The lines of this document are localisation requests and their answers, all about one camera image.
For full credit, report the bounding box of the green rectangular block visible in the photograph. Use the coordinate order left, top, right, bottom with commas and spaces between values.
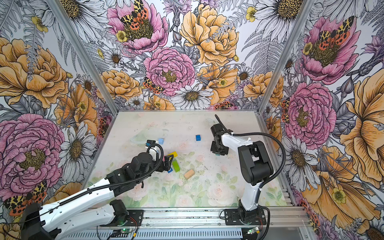
172, 160, 181, 173

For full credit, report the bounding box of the yellow rectangular block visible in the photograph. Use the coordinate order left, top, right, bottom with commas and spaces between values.
169, 152, 178, 158

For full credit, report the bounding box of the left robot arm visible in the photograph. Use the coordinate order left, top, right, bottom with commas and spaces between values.
20, 152, 174, 240

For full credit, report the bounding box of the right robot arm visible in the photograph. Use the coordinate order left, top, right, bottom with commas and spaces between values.
211, 124, 274, 213

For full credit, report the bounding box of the natural wood rectangular block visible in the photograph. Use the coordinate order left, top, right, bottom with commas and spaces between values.
184, 169, 195, 180

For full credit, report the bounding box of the light blue cube far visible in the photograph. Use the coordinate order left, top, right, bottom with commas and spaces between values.
158, 138, 165, 145

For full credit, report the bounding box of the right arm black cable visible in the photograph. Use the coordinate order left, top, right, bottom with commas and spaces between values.
214, 114, 287, 190

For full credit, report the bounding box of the aluminium front rail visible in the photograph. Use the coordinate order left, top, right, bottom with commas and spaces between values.
56, 206, 311, 229

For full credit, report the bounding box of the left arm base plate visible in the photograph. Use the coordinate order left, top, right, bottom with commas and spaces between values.
101, 210, 144, 227

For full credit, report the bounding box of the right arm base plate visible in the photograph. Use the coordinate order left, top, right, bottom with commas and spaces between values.
224, 208, 267, 226

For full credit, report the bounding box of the white vented cable duct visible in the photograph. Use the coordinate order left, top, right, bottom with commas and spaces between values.
61, 227, 244, 240

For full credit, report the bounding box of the right aluminium corner post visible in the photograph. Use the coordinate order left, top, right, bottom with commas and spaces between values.
258, 1, 315, 115

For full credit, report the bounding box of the aluminium corner post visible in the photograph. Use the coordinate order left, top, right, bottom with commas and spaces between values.
258, 1, 315, 115
47, 1, 119, 117

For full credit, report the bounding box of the left aluminium corner post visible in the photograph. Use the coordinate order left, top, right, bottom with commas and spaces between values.
47, 1, 119, 117

